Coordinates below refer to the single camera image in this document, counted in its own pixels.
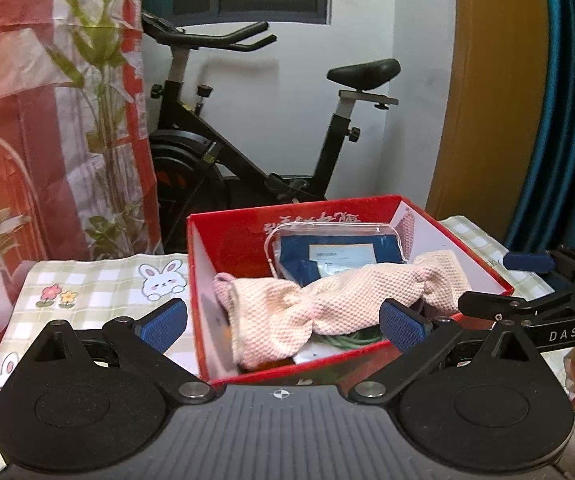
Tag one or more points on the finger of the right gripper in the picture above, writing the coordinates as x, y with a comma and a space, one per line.
496, 308
529, 262

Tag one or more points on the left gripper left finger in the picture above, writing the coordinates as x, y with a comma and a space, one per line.
141, 345

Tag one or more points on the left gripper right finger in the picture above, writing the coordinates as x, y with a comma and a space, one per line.
423, 344

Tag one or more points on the cream knitted headband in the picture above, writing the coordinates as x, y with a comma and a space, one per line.
271, 319

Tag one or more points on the green tasseled sachet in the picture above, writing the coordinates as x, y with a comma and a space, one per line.
352, 341

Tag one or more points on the checkered bunny tablecloth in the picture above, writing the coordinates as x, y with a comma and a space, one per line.
108, 289

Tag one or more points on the teal curtain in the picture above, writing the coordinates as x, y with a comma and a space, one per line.
544, 216

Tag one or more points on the wooden door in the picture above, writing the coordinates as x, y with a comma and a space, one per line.
498, 74

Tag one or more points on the red strawberry cardboard box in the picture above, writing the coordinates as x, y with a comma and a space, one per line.
231, 241

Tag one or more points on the blue item in clear pouch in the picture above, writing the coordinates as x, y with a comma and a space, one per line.
304, 252

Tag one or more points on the red printed backdrop curtain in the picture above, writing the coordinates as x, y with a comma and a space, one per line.
76, 176

